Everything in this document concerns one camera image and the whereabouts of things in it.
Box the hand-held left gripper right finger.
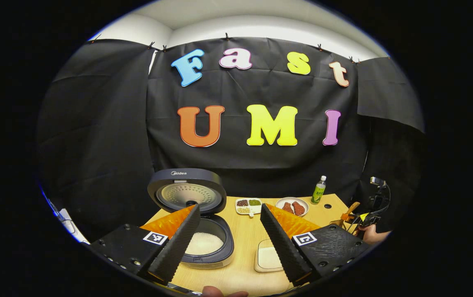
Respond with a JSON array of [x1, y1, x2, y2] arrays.
[[260, 203, 372, 287]]

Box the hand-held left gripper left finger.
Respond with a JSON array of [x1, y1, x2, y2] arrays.
[[90, 203, 201, 285]]

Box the wooden spoon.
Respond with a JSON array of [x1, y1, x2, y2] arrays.
[[330, 201, 361, 227]]

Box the white raw rice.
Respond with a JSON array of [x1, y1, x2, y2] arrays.
[[185, 232, 224, 256], [258, 247, 282, 269]]

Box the dark grey rice cooker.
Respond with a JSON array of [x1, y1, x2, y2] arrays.
[[147, 168, 235, 269]]

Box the clear plastic rice container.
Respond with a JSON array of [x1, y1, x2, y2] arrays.
[[254, 239, 285, 273]]

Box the green drink bottle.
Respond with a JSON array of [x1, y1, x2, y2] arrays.
[[311, 176, 327, 205]]

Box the white round plate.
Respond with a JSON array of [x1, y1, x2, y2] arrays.
[[275, 197, 309, 217]]

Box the white divided bean dish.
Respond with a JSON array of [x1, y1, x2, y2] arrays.
[[235, 198, 263, 217]]

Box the white plastic box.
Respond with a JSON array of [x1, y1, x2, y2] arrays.
[[57, 208, 89, 244]]

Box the black backdrop cloth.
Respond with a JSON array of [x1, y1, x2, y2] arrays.
[[36, 37, 426, 242]]

